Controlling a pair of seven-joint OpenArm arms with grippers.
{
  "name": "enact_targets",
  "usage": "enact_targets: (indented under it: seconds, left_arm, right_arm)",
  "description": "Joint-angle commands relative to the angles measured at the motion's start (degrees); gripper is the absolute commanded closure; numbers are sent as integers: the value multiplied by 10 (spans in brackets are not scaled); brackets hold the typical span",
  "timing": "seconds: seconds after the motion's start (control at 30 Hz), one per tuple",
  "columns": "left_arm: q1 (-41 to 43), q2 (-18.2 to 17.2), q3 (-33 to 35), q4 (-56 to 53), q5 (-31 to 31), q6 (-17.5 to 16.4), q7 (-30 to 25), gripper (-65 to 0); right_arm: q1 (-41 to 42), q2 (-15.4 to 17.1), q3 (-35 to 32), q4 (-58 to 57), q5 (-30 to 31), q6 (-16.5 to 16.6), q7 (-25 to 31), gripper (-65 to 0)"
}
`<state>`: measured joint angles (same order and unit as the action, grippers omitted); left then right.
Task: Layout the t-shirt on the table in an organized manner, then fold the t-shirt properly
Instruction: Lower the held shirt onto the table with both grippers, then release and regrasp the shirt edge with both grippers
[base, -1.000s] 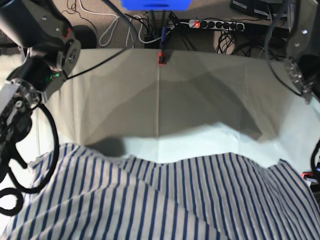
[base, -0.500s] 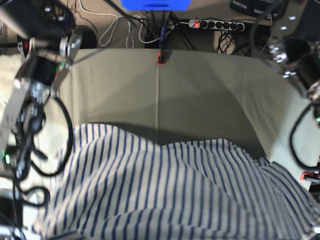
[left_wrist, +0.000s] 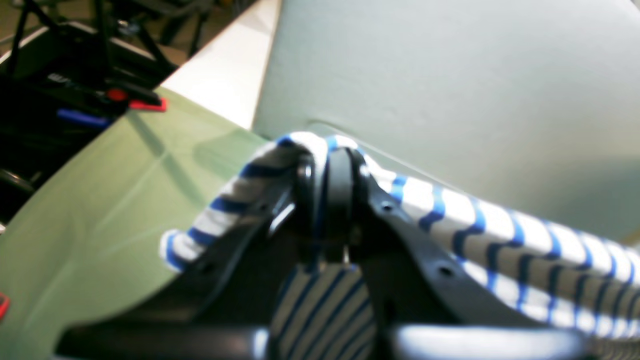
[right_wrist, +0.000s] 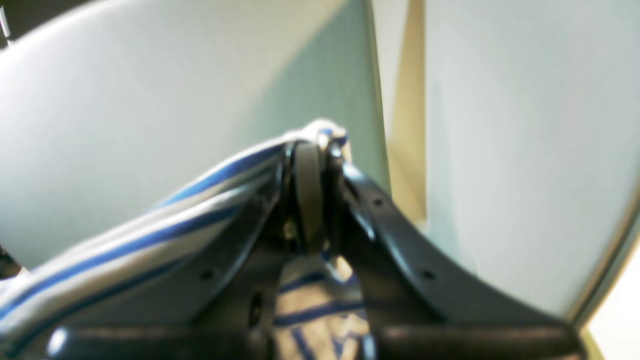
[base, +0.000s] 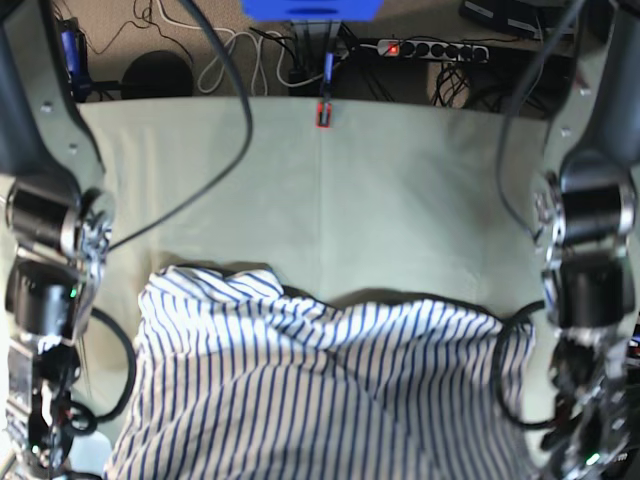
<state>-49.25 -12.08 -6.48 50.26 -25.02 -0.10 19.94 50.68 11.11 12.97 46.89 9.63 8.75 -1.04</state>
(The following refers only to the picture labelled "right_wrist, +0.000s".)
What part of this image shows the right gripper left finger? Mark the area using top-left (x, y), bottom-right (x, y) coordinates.
top-left (40, 141), bottom-right (326, 360)

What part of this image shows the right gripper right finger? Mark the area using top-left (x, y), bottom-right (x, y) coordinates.
top-left (327, 150), bottom-right (586, 360)

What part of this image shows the blue white striped t-shirt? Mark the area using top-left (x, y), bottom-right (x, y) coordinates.
top-left (1, 119), bottom-right (370, 360)

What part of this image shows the green table cloth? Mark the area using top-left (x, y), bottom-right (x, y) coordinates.
top-left (1, 0), bottom-right (639, 324)

